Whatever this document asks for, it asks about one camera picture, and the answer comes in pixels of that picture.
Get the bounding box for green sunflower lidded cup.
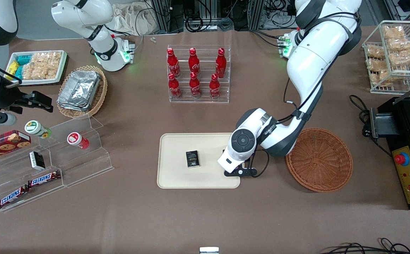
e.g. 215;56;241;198
25;120;52;139

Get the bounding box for black tabletop machine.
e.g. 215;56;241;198
369;96;410;147

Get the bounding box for white wire basket rack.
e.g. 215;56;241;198
362;20;410;95

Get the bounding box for red Coca-Cola bottle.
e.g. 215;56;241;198
189;48;200;75
215;48;227;79
167;48;180;78
189;72;202;99
209;73;221;100
168;73;182;99

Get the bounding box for black and white wrapped pack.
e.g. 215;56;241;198
29;151;46;170

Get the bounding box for black machine power cable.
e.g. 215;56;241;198
349;95;394;157

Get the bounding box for clear acrylic bottle rack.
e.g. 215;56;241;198
167;44;232;104

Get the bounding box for clear bag of rice crackers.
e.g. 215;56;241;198
32;52;63;79
21;62;44;80

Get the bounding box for aluminium frame post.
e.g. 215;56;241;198
248;0;265;30
152;0;185;34

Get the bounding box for clear acrylic tiered stand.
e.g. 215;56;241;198
0;115;114;213

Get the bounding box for red tartan cookie box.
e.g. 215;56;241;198
0;130;31;163

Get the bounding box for Snickers chocolate bar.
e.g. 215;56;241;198
0;185;29;208
27;170;61;188

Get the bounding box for wicker basket holding foil trays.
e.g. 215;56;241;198
57;65;108;119

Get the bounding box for white rectangular snack tray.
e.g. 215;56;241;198
5;50;67;86

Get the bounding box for cream plastic serving tray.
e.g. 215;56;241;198
157;133;241;189

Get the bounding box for red lidded yogurt cup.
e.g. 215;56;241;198
67;132;89;150

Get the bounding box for white cloth bag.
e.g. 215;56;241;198
111;3;158;36

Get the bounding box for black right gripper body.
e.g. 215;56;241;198
0;76;28;116

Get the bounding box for stack of aluminium foil trays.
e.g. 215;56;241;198
57;70;101;112

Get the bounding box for clear bag of fried snacks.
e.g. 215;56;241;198
390;49;410;67
366;58;387;72
387;37;410;52
373;69;396;87
382;25;405;39
366;44;385;59

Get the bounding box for empty brown wicker basket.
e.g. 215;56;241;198
285;128;353;193

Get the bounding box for black cables at table edge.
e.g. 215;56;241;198
320;238;410;254

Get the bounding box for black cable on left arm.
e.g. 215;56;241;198
283;76;306;120

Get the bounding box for black wrapped sandwich pack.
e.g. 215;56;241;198
186;150;200;168

